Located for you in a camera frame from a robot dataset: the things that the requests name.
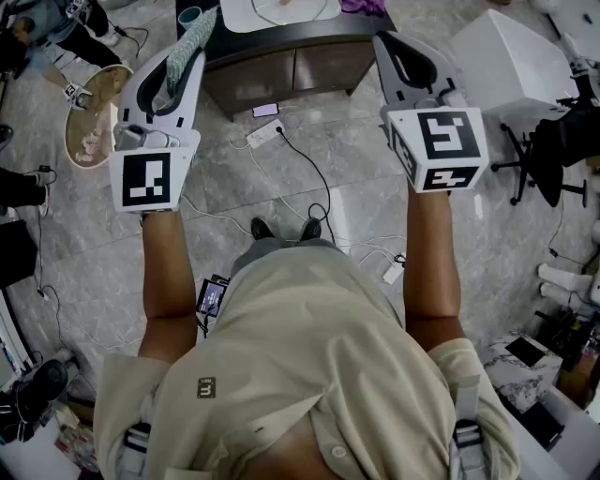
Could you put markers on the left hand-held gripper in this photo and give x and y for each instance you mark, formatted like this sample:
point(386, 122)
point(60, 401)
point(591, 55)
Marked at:
point(145, 180)

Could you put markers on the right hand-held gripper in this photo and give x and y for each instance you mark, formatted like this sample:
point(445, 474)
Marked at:
point(450, 136)

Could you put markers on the person's right forearm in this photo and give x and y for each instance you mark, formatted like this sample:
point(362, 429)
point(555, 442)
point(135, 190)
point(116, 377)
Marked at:
point(431, 262)

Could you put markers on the person's left forearm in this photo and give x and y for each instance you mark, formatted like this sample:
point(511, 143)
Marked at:
point(169, 272)

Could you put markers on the round wooden basket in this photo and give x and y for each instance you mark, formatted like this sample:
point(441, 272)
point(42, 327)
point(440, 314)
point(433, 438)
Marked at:
point(91, 122)

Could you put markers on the teal cup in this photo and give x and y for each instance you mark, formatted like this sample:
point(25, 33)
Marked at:
point(188, 16)

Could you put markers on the purple cloth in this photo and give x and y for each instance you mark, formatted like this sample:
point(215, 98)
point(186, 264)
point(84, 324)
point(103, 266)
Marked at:
point(363, 5)

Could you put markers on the dark wooden table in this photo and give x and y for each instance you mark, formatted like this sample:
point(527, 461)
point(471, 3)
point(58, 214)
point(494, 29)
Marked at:
point(262, 70)

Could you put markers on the white rectangular tray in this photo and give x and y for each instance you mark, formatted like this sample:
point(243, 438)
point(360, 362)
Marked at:
point(234, 19)

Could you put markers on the smartphone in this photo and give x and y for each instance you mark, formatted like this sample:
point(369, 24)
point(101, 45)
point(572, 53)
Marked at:
point(265, 110)

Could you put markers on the white power strip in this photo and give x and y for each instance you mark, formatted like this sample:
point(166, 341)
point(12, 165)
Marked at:
point(263, 135)

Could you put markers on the black office chair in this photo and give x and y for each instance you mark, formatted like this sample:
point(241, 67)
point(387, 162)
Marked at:
point(553, 159)

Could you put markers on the black shoe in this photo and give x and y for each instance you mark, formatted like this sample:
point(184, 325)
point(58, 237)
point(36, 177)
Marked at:
point(311, 229)
point(261, 229)

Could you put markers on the grey trousers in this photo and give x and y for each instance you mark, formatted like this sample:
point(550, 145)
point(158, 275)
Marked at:
point(281, 250)

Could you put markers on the white charger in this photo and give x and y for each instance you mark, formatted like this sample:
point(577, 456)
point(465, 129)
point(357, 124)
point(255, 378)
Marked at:
point(393, 274)

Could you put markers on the small waist screen device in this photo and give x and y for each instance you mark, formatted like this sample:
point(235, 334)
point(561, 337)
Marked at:
point(211, 297)

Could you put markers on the beige polo shirt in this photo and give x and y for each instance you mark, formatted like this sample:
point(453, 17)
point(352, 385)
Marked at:
point(300, 356)

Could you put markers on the marble top table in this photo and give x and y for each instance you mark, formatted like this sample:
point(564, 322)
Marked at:
point(515, 379)

